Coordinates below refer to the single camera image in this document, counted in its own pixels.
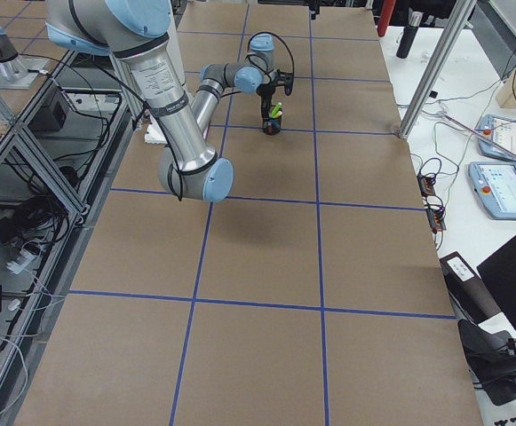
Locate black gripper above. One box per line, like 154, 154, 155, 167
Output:
257, 69, 294, 117

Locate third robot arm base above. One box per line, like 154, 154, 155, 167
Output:
0, 27, 36, 90

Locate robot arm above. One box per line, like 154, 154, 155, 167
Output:
45, 1, 294, 202

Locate green marker pen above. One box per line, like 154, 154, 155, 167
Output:
269, 102, 282, 119

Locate black mesh pen cup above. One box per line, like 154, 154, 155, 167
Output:
262, 117, 282, 136

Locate red bottle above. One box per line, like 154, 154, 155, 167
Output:
377, 0, 396, 37

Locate black thermos bottle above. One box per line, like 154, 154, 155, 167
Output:
396, 12, 423, 59

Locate orange black connector box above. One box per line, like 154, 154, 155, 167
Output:
417, 174, 436, 197

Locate brown paper table cover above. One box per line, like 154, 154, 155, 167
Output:
15, 3, 481, 425

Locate black power adapter box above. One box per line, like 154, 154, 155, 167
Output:
28, 88, 69, 131

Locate far teach pendant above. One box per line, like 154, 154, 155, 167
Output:
477, 114, 516, 155

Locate teach pendant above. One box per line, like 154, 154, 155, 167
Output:
477, 114, 516, 155
467, 162, 516, 220

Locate near teach pendant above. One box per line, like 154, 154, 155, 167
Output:
467, 162, 516, 220

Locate black monitor stand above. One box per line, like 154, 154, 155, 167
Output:
440, 252, 516, 406

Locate aluminium frame post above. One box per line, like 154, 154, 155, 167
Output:
395, 0, 477, 140

